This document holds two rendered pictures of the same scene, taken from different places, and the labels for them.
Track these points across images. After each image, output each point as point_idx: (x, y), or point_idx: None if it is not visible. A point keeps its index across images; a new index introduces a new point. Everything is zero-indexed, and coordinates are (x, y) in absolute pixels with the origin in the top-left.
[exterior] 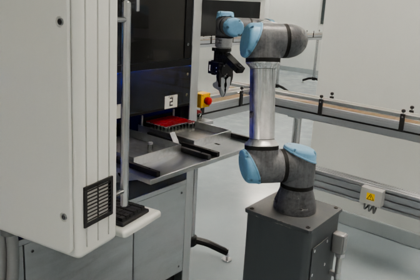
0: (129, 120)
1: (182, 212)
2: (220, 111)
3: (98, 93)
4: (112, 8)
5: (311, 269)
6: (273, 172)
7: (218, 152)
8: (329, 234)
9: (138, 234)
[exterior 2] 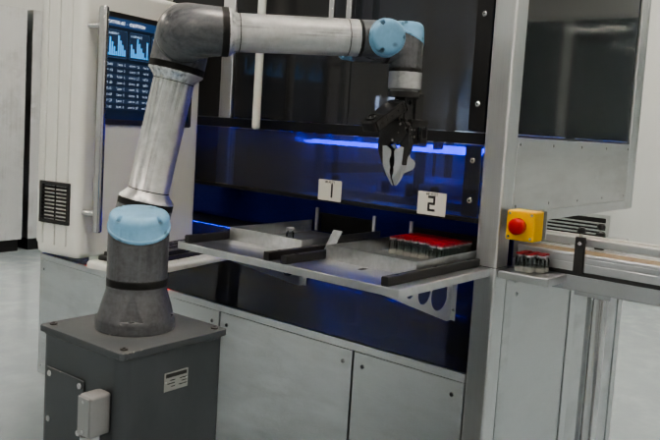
0: (97, 134)
1: (454, 438)
2: (649, 290)
3: (59, 93)
4: (76, 13)
5: (47, 406)
6: None
7: (284, 255)
8: (91, 383)
9: (357, 409)
